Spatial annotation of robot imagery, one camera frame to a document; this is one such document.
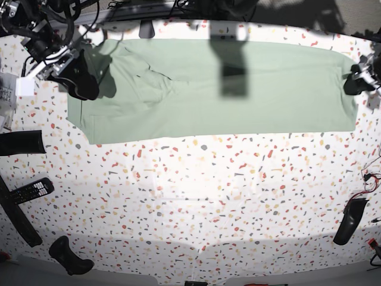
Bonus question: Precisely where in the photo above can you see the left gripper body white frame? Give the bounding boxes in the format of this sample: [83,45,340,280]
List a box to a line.
[343,55,380,96]

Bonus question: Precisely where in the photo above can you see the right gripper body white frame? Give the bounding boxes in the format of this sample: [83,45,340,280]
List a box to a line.
[15,48,99,101]

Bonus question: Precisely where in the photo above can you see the green T-shirt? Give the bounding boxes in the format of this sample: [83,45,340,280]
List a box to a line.
[68,39,357,144]

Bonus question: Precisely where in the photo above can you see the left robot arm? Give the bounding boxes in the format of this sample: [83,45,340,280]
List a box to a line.
[343,41,380,96]

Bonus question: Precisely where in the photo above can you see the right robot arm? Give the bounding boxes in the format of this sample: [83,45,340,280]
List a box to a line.
[1,1,99,101]

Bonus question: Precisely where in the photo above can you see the grey table clamp block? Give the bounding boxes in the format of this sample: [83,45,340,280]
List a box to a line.
[139,20,155,39]

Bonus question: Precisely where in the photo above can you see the black cylinder sleeve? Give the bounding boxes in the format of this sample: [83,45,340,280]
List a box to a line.
[0,130,46,156]

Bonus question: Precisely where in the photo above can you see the black TV remote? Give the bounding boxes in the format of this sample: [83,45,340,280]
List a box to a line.
[10,178,55,205]

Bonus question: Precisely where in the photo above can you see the red connector plug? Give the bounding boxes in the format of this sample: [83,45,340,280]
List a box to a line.
[368,238,379,249]

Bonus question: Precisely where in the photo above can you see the long black bar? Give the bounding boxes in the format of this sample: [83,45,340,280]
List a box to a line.
[1,178,42,247]

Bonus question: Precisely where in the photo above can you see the red and black wires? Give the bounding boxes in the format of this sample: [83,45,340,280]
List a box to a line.
[348,160,381,206]

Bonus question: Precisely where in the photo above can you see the black handle right side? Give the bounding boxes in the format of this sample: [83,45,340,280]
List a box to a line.
[333,198,368,245]

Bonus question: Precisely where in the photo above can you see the black handle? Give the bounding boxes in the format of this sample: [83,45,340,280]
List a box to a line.
[49,235,94,276]
[333,198,368,245]

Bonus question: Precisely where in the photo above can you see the black handle bottom left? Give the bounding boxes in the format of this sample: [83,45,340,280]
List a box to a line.
[49,235,94,276]

